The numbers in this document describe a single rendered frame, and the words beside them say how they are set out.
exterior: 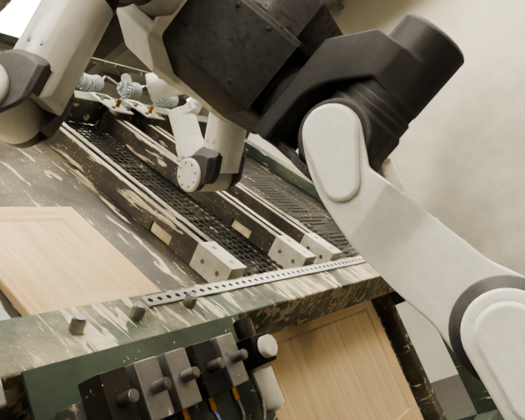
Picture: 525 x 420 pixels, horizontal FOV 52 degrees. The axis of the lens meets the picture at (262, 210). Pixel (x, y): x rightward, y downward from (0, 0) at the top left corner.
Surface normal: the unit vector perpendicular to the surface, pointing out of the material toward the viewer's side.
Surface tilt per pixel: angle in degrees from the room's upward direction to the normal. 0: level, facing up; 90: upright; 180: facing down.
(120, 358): 90
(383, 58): 90
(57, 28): 106
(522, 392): 90
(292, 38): 120
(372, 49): 90
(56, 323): 56
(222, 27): 100
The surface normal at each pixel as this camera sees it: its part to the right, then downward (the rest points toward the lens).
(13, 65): -0.07, -0.24
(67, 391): 0.73, -0.44
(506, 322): -0.38, -0.10
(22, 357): 0.40, -0.87
